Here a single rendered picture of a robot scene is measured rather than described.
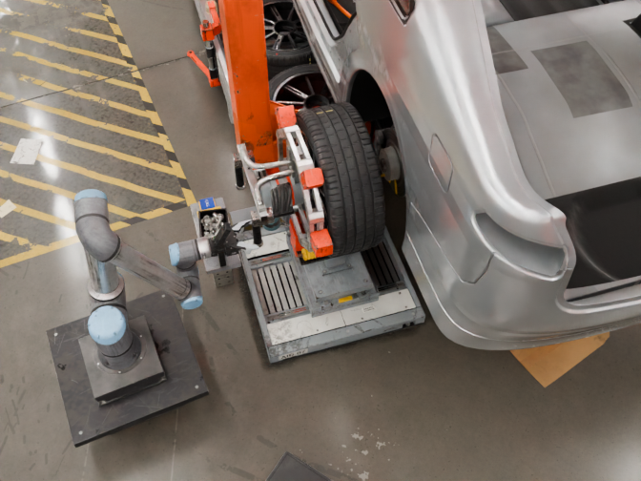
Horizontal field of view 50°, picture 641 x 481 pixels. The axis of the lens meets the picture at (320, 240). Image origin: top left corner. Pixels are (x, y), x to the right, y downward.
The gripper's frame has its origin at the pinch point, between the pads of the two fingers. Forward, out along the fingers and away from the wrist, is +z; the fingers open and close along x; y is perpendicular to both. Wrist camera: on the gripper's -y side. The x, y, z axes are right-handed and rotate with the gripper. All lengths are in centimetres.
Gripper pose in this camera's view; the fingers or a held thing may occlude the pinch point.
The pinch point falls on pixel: (255, 232)
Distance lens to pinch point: 295.3
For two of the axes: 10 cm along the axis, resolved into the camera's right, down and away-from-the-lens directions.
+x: 2.9, 7.7, -5.7
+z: 9.6, -2.3, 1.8
